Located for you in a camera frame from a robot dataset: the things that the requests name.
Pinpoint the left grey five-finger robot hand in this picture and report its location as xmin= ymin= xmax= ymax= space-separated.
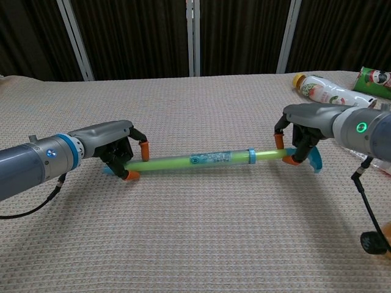
xmin=68 ymin=120 xmax=150 ymax=181

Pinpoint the right grey five-finger robot hand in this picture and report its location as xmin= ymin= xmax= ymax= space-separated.
xmin=272 ymin=103 xmax=337 ymax=166

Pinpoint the green blue water squirter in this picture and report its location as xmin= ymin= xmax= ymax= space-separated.
xmin=102 ymin=145 xmax=323 ymax=176

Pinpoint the white bottle with yellow cap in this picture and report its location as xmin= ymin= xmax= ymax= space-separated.
xmin=292 ymin=73 xmax=378 ymax=109

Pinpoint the green Pringles can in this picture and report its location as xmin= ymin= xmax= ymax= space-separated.
xmin=352 ymin=66 xmax=391 ymax=100

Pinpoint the clear crumpled plastic bottle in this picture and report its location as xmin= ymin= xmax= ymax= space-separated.
xmin=348 ymin=148 xmax=391 ymax=176

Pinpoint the dark brown curtain panel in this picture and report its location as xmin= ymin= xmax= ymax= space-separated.
xmin=287 ymin=0 xmax=391 ymax=74
xmin=0 ymin=0 xmax=84 ymax=82
xmin=199 ymin=0 xmax=291 ymax=77
xmin=69 ymin=0 xmax=191 ymax=81

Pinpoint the beige waffle-weave tablecloth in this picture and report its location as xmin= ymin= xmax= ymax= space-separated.
xmin=0 ymin=70 xmax=391 ymax=293

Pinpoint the orange bottle with black cap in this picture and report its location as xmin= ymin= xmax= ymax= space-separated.
xmin=359 ymin=222 xmax=391 ymax=256

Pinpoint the white partition frame post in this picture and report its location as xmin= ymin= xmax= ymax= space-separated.
xmin=185 ymin=0 xmax=202 ymax=77
xmin=276 ymin=0 xmax=303 ymax=74
xmin=56 ymin=0 xmax=95 ymax=82

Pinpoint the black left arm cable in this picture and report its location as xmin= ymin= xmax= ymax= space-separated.
xmin=0 ymin=172 xmax=67 ymax=220

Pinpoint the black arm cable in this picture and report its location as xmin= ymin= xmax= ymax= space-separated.
xmin=0 ymin=172 xmax=67 ymax=220
xmin=350 ymin=156 xmax=391 ymax=248

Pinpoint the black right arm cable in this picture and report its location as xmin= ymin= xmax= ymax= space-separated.
xmin=350 ymin=156 xmax=391 ymax=248

